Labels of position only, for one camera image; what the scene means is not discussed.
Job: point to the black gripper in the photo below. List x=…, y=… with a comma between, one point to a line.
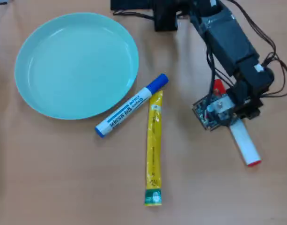
x=253, y=75

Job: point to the red and white marker pen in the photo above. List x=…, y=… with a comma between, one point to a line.
x=245, y=143

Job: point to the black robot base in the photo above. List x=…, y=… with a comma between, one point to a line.
x=164, y=14

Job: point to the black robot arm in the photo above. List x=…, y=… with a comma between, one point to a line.
x=227, y=39

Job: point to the blue and white marker pen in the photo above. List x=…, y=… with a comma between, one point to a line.
x=131, y=105

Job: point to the yellow stick sachet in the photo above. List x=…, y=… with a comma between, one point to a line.
x=153, y=145

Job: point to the mint green round plate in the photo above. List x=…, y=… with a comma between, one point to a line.
x=75, y=65

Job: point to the dark object at table edge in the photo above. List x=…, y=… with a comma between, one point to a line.
x=2, y=2

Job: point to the bare camera circuit board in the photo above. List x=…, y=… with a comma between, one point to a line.
x=213, y=114

